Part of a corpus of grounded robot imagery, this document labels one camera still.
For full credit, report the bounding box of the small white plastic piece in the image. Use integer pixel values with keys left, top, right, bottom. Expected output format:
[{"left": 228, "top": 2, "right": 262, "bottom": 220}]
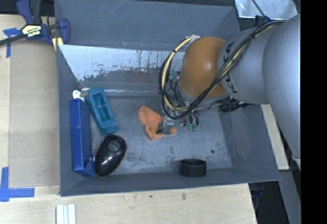
[{"left": 72, "top": 89, "right": 89, "bottom": 103}]

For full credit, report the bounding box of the pale wood flat board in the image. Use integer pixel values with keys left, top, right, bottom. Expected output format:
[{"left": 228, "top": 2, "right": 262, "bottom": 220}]
[{"left": 8, "top": 41, "right": 61, "bottom": 188}]

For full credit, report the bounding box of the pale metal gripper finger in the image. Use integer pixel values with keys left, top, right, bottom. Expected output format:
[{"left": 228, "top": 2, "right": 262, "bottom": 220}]
[
  {"left": 165, "top": 115, "right": 177, "bottom": 135},
  {"left": 156, "top": 120, "right": 167, "bottom": 135}
]

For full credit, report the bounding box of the grey metal bin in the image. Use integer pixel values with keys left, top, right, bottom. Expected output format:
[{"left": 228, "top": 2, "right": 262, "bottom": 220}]
[{"left": 53, "top": 0, "right": 282, "bottom": 197}]

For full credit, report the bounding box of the teal hollow plastic block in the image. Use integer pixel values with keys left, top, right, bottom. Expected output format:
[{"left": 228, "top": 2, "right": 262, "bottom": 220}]
[{"left": 85, "top": 86, "right": 120, "bottom": 137}]

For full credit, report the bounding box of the black oval glossy object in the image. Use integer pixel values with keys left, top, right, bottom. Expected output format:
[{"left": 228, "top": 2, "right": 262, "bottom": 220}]
[{"left": 94, "top": 134, "right": 128, "bottom": 178}]

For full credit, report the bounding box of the orange cloth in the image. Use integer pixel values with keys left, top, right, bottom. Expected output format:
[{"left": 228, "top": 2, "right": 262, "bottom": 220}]
[{"left": 138, "top": 105, "right": 178, "bottom": 141}]

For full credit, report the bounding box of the black ribbed ring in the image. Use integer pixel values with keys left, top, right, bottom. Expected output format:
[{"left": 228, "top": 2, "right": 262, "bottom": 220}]
[{"left": 179, "top": 158, "right": 207, "bottom": 178}]

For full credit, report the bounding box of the long blue box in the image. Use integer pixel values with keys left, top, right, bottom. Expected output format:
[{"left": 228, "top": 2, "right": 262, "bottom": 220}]
[{"left": 69, "top": 97, "right": 96, "bottom": 178}]

